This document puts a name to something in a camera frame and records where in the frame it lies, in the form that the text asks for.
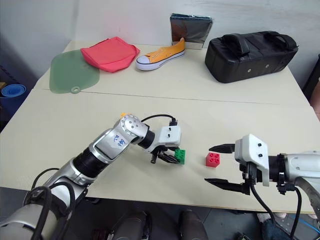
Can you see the person's leg in jeans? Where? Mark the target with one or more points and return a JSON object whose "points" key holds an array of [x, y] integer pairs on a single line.
{"points": [[272, 228]]}

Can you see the blue rolled foam mat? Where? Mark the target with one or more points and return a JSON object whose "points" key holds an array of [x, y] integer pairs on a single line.
{"points": [[12, 96]]}

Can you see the orange canvas sneaker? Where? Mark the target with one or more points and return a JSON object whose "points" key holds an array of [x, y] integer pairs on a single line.
{"points": [[160, 56]]}

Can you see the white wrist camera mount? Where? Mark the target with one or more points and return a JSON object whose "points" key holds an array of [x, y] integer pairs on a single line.
{"points": [[170, 136], [255, 155]]}

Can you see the black upright object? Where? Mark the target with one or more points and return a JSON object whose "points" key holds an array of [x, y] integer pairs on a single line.
{"points": [[312, 80]]}

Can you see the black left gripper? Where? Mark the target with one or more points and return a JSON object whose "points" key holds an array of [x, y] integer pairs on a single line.
{"points": [[155, 156]]}

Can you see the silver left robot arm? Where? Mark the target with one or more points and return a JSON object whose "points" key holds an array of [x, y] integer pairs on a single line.
{"points": [[110, 146]]}

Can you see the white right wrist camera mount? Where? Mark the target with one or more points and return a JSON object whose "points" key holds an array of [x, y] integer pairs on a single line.
{"points": [[255, 155]]}

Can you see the black padded carry bag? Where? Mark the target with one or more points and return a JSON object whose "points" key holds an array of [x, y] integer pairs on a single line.
{"points": [[247, 60]]}

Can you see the pink cloth bag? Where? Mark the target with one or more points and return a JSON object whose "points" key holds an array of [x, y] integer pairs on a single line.
{"points": [[110, 53]]}

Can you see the green toy brick cube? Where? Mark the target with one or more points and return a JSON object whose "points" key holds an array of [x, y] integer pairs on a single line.
{"points": [[180, 156]]}

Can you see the green translucent cutting mat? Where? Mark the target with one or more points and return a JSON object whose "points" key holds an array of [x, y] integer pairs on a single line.
{"points": [[71, 72]]}

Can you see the dark rounded shape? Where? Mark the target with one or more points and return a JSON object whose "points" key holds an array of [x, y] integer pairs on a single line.
{"points": [[191, 225], [132, 226]]}

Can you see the red toy brick cube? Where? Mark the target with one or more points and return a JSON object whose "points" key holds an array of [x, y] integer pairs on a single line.
{"points": [[212, 160]]}

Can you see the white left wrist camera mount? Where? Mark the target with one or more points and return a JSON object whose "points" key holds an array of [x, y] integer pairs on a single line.
{"points": [[170, 136]]}

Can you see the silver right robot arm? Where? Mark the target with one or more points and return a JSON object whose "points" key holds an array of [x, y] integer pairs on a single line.
{"points": [[302, 165]]}

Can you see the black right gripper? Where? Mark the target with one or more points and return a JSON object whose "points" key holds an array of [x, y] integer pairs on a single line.
{"points": [[252, 176]]}

